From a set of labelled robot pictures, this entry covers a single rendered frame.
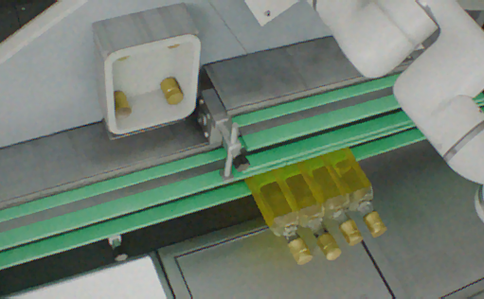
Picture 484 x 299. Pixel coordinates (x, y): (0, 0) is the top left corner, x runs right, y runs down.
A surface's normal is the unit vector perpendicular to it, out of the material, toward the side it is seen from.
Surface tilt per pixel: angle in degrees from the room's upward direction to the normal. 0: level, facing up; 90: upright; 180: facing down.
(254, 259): 90
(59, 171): 90
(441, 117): 74
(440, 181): 90
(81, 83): 0
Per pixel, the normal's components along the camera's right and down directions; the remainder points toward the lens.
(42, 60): 0.40, 0.77
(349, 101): 0.11, -0.58
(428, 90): -0.47, 0.10
